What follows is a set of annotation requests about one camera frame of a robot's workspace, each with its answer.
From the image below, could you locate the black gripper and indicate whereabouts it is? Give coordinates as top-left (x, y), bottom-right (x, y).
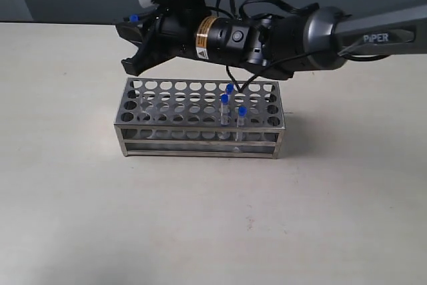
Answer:
top-left (115, 9), bottom-right (267, 76)

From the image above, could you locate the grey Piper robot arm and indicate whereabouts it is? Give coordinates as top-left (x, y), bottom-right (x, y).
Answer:
top-left (116, 0), bottom-right (426, 80)

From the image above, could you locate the blue capped tube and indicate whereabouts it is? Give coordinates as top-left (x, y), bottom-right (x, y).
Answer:
top-left (219, 94), bottom-right (230, 140)
top-left (225, 83), bottom-right (234, 95)
top-left (129, 15), bottom-right (139, 22)
top-left (235, 105), bottom-right (247, 144)

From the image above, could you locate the black cable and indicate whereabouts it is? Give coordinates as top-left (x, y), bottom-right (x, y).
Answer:
top-left (215, 0), bottom-right (414, 94)

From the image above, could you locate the stainless steel test tube rack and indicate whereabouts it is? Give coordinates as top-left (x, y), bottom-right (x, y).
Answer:
top-left (114, 77), bottom-right (286, 158)

